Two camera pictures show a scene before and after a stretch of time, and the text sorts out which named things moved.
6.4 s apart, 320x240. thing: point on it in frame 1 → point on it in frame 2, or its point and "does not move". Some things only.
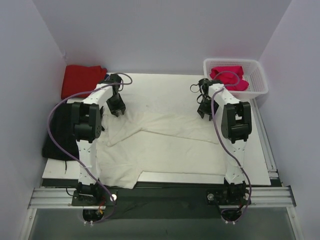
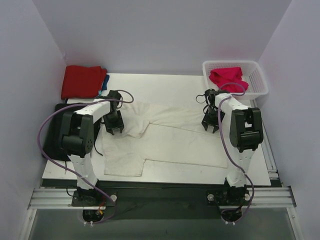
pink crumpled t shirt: [231, 76] does not move
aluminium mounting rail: [58, 197] does not move
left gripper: [116, 106] → [113, 124]
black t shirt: [62, 127] does not move
